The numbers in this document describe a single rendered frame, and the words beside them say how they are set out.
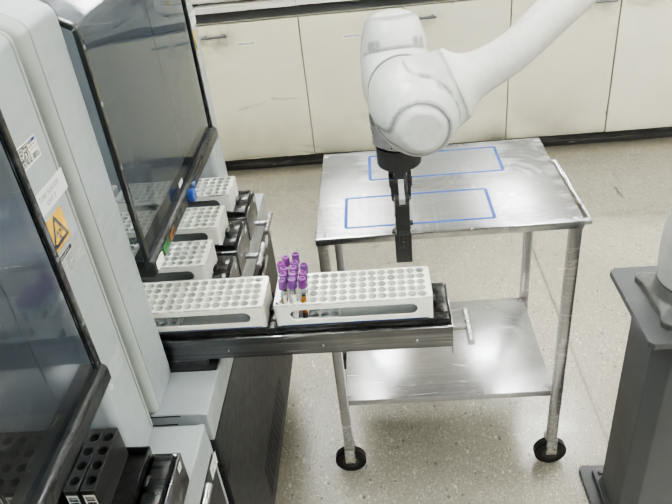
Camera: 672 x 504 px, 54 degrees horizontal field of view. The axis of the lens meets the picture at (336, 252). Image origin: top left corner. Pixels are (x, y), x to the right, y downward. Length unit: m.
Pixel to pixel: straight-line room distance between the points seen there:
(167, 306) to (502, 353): 1.04
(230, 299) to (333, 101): 2.36
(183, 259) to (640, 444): 1.12
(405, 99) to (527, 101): 2.81
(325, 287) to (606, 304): 1.58
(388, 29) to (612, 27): 2.68
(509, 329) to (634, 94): 2.00
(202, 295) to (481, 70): 0.71
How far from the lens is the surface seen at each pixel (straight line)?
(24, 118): 0.92
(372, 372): 1.93
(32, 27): 0.99
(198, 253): 1.46
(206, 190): 1.71
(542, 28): 0.98
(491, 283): 2.72
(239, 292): 1.32
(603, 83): 3.72
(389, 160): 1.10
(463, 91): 0.90
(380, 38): 1.02
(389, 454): 2.10
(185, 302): 1.32
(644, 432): 1.71
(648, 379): 1.60
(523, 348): 2.01
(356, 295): 1.25
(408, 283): 1.28
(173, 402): 1.31
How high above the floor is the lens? 1.62
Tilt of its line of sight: 33 degrees down
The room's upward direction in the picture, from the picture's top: 7 degrees counter-clockwise
